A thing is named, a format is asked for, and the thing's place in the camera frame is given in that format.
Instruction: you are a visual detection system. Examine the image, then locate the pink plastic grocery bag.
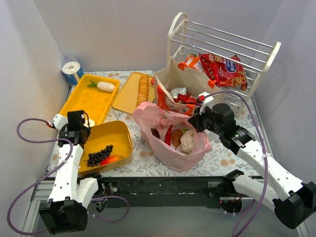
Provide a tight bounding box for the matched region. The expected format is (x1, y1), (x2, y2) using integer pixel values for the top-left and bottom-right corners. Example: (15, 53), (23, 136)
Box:
(133, 102), (212, 172)

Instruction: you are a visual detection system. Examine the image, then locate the brown fried nugget toy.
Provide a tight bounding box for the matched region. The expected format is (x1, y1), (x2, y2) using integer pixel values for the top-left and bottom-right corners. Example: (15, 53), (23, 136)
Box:
(171, 129), (183, 148)

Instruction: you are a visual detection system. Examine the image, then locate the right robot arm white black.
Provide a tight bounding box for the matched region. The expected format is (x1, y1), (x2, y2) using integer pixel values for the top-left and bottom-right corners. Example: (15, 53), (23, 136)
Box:
(188, 103), (316, 229)

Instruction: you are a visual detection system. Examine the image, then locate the beige paper grocery bag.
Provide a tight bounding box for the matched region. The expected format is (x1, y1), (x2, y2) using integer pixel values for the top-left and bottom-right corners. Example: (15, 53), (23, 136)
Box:
(154, 58), (225, 116)

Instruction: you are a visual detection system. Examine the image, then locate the purple cable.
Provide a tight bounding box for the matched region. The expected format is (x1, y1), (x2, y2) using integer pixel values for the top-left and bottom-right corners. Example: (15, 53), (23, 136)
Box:
(6, 118), (130, 236)
(203, 89), (270, 237)

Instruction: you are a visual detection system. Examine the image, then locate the cabbage toy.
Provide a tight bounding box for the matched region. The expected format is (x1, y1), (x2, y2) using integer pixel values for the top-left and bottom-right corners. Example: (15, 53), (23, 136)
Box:
(180, 130), (195, 155)

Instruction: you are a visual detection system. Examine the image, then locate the yellow rectangular tray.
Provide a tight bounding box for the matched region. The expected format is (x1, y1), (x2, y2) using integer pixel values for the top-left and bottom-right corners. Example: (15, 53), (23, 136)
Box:
(59, 74), (120, 125)

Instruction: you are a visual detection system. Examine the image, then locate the row of round crackers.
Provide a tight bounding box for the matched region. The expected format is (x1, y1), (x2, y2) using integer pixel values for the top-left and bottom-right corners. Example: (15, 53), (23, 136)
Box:
(136, 74), (149, 107)

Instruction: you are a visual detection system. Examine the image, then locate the white radish toy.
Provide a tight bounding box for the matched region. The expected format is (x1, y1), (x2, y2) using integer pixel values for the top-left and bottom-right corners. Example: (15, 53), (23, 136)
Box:
(86, 80), (116, 92)

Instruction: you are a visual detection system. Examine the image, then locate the orange snack packet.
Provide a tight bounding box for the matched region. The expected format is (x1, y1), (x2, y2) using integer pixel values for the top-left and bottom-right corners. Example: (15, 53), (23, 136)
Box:
(185, 54), (200, 71)

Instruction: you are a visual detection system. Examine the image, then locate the yellow flat tray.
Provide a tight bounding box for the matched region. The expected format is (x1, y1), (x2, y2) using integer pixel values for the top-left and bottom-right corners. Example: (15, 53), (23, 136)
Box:
(112, 72), (143, 114)

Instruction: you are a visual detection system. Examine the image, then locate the tissue roll blue pack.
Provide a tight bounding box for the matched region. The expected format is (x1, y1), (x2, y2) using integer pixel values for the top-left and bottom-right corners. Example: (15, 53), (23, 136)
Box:
(61, 61), (84, 85)

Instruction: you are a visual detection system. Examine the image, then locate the orange carrot toy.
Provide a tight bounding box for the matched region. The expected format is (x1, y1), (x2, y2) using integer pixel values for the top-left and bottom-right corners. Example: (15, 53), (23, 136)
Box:
(100, 155), (123, 165)

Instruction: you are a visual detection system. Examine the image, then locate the red chili pepper toy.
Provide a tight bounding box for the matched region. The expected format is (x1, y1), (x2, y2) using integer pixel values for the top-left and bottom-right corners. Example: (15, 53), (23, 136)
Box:
(164, 125), (173, 146)

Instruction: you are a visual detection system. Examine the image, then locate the black grape bunch toy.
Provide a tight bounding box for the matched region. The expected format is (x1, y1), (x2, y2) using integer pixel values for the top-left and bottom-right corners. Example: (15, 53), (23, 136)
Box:
(85, 145), (114, 167)

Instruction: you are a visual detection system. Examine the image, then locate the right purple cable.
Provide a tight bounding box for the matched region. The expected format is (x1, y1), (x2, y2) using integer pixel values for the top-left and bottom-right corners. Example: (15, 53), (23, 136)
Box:
(203, 89), (270, 237)

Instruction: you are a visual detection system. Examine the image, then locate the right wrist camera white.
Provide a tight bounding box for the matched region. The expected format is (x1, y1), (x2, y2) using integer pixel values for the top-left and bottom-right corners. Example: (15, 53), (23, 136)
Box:
(197, 92), (214, 115)

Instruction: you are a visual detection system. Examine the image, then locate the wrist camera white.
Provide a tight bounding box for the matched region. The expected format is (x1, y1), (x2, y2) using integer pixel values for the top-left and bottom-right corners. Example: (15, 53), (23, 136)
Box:
(197, 92), (214, 115)
(46, 114), (68, 130)

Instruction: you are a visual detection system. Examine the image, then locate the white ring slice toy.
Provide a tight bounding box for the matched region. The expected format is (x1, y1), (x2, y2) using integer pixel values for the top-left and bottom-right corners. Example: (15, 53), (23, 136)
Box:
(84, 118), (95, 127)

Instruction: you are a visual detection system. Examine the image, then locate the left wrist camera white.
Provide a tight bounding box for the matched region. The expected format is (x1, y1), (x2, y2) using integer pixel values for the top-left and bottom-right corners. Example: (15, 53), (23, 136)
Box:
(46, 114), (68, 130)

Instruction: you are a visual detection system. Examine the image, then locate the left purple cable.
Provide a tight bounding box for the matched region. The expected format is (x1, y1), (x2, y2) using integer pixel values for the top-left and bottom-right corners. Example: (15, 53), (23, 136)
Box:
(6, 118), (130, 236)

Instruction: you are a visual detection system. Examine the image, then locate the red snack bag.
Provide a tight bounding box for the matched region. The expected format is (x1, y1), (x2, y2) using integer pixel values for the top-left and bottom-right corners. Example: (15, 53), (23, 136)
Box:
(199, 53), (247, 91)

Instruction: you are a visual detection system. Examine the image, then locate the white red chips bag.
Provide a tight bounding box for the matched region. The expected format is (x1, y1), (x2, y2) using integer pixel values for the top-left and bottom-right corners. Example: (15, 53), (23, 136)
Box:
(157, 86), (198, 109)

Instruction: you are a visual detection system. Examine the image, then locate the yellow deep bin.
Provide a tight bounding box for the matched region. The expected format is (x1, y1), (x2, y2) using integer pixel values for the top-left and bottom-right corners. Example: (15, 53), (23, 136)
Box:
(79, 120), (133, 175)

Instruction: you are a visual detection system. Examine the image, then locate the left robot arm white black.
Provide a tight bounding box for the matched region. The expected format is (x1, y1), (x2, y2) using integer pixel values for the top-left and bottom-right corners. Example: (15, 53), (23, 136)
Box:
(39, 110), (99, 235)

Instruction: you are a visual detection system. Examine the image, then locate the dark red beet toy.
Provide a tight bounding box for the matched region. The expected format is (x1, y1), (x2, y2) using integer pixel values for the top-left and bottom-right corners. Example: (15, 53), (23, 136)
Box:
(151, 128), (160, 139)

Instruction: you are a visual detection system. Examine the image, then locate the cream metal shelf rack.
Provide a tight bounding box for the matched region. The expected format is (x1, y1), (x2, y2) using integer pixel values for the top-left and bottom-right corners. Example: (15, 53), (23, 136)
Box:
(167, 12), (281, 117)

